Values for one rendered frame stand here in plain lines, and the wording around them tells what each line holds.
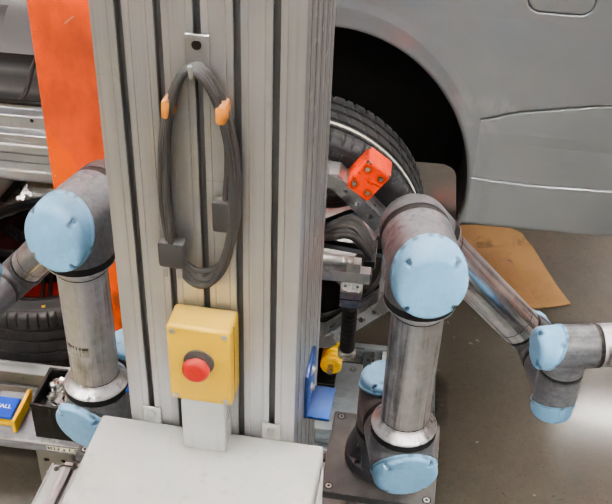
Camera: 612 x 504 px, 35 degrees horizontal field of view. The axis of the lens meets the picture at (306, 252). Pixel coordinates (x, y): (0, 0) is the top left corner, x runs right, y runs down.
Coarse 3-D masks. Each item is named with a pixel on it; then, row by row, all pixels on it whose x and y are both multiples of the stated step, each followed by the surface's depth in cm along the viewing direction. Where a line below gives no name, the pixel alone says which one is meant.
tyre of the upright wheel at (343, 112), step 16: (336, 96) 247; (336, 112) 241; (352, 112) 243; (368, 112) 247; (336, 128) 234; (352, 128) 237; (368, 128) 240; (384, 128) 246; (336, 144) 230; (352, 144) 232; (368, 144) 236; (384, 144) 240; (400, 144) 248; (336, 160) 232; (352, 160) 232; (400, 160) 243; (400, 176) 237; (416, 176) 250; (384, 192) 236; (400, 192) 235; (416, 192) 246; (320, 320) 262
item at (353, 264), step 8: (328, 256) 216; (336, 256) 216; (344, 256) 217; (352, 256) 217; (328, 264) 217; (336, 264) 216; (344, 264) 216; (352, 264) 216; (360, 264) 216; (352, 272) 217
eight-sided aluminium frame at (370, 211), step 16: (336, 176) 225; (336, 192) 228; (352, 192) 227; (352, 208) 230; (368, 208) 229; (384, 208) 234; (368, 224) 232; (384, 272) 239; (368, 304) 248; (384, 304) 245; (336, 320) 256; (368, 320) 249; (320, 336) 254; (336, 336) 254
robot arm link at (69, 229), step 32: (64, 192) 151; (96, 192) 153; (32, 224) 150; (64, 224) 148; (96, 224) 151; (64, 256) 151; (96, 256) 154; (64, 288) 159; (96, 288) 159; (64, 320) 164; (96, 320) 163; (96, 352) 167; (64, 384) 174; (96, 384) 171; (64, 416) 174; (96, 416) 172; (128, 416) 178
